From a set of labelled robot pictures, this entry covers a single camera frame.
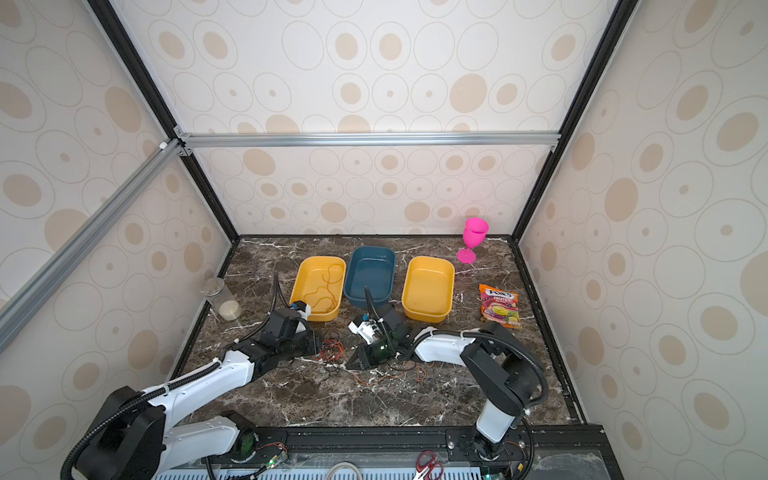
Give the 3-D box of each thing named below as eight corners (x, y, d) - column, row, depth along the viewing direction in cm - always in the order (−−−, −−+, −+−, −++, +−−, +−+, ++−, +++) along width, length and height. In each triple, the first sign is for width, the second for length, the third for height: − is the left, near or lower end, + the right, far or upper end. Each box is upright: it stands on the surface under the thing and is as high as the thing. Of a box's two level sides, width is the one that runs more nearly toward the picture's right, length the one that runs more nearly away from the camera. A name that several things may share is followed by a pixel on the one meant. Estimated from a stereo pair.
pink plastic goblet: (458, 263, 114) (467, 234, 102) (455, 246, 120) (463, 217, 108) (480, 263, 114) (491, 234, 102) (476, 246, 120) (486, 217, 108)
